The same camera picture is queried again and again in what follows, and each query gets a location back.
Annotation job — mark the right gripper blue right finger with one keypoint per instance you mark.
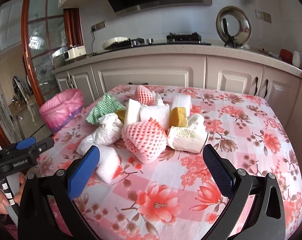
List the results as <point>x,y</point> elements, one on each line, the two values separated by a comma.
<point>231,182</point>

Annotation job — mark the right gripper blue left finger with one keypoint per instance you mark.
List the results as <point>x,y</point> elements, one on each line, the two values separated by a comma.
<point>71,182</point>

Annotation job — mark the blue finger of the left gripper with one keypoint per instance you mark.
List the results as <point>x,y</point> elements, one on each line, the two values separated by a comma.
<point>24,143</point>

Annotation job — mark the crushed white paper cup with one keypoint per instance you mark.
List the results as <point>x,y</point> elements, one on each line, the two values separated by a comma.
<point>187,139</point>

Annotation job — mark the pink lined trash bin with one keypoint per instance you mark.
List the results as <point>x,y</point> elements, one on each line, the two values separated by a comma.
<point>62,108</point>

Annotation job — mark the white small kitchen appliance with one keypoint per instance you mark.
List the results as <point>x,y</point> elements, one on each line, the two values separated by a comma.
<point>74,53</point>

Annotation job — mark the white kitchen base cabinets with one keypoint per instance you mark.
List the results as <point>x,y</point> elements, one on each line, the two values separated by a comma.
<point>199,66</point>

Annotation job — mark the white foam wrap piece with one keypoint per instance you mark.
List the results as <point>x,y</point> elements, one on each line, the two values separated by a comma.
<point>108,164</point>

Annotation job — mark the white dining chair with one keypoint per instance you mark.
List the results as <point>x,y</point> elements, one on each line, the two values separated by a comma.
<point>23,92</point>

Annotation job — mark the crumpled white plastic bag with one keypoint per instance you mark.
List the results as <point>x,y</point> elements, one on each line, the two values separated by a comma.
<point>108,131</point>

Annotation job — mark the yellow sponge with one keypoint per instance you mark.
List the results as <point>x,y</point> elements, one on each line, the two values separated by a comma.
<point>121,113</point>
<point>177,117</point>

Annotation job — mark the pink foam fruit net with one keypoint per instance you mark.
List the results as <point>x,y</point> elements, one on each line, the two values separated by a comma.
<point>145,139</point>

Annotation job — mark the green zigzag cleaning cloth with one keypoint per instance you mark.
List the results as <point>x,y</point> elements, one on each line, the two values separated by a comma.
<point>106,105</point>

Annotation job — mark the white foam net sleeve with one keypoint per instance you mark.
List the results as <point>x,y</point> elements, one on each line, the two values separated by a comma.
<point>182,100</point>

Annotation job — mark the wooden framed glass door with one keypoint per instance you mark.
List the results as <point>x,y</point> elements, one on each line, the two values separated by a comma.
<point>47,31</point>

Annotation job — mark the white pan on stove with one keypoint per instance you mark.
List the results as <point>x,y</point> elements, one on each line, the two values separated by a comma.
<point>108,44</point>

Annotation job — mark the red bowl on counter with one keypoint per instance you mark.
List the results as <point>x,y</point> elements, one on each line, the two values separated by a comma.
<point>286,56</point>

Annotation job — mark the white ceramic jug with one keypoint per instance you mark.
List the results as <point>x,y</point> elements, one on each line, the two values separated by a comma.
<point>296,59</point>

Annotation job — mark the black gas stove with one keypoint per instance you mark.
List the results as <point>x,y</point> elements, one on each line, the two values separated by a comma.
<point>193,38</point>

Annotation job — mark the steel pot lid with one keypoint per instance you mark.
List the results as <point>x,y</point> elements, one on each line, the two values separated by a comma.
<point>233,27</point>

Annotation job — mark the wall power socket left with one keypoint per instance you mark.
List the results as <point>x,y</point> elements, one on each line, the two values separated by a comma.
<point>98,26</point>

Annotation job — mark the wall power socket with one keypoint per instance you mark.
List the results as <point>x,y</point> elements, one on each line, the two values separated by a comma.
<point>261,15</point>
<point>98,26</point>

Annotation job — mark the wall power socket right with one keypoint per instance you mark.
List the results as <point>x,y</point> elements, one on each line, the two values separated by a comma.
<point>261,15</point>

